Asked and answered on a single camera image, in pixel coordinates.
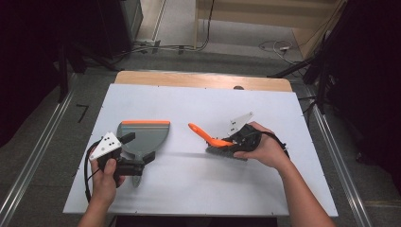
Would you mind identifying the wooden table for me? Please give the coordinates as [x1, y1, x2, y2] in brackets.
[113, 70, 293, 93]

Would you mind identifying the metal floor rail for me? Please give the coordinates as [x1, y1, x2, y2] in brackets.
[0, 73, 78, 226]
[305, 89, 375, 227]

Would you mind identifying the grey dustpan with orange edge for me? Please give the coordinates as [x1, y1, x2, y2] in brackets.
[116, 119, 171, 189]

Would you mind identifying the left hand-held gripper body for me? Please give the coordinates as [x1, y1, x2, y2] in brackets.
[89, 131, 145, 187]

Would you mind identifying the dark cabinet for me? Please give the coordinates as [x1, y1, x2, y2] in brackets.
[96, 0, 145, 61]

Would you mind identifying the white board sheet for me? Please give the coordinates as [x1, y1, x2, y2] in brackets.
[62, 82, 339, 218]

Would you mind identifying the person's right hand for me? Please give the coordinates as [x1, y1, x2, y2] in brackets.
[234, 121, 291, 171]

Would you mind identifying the black stand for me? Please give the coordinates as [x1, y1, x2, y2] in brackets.
[56, 44, 121, 103]
[267, 31, 332, 114]

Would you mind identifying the black hanging cable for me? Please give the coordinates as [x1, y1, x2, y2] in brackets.
[192, 0, 216, 51]

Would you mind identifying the white floor cable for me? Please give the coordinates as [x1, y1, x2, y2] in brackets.
[258, 39, 299, 65]

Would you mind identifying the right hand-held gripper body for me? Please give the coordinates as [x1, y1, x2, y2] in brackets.
[221, 112, 263, 153]

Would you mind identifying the light wooden shelf unit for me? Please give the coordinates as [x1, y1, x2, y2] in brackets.
[194, 0, 346, 61]

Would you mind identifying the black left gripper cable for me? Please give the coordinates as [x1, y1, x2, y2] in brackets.
[83, 139, 102, 203]

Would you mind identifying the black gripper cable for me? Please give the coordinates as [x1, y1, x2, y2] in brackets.
[83, 139, 102, 203]
[260, 131, 290, 159]

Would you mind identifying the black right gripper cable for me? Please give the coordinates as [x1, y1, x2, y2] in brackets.
[260, 131, 290, 159]

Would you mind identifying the orange brush with grey bristles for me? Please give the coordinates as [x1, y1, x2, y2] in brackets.
[187, 122, 249, 163]

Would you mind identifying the person's left hand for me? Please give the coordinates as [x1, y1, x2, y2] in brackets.
[89, 158, 126, 206]

